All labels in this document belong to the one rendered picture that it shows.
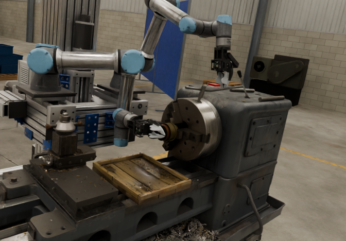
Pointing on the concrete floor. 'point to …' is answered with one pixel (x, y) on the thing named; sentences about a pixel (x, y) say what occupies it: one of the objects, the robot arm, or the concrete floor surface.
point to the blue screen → (167, 55)
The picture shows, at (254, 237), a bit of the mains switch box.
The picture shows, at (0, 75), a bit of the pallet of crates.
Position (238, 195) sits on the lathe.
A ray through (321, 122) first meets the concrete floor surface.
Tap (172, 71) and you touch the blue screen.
